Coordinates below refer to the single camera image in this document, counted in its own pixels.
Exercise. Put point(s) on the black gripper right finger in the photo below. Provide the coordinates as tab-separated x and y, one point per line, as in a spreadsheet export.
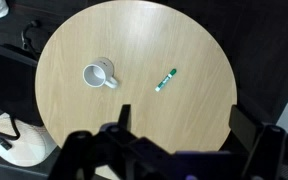
247	125

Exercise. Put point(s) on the green white marker pen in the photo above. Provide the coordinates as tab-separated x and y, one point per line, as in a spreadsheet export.
165	80

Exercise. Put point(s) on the black mesh office chair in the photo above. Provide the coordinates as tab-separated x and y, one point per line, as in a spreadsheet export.
14	86

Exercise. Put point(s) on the white ceramic mug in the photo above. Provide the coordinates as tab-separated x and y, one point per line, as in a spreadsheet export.
108	65

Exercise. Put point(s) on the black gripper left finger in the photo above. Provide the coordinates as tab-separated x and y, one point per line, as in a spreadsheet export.
124	116

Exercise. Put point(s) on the white round floor disc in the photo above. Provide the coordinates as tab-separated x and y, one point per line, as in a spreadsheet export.
29	148

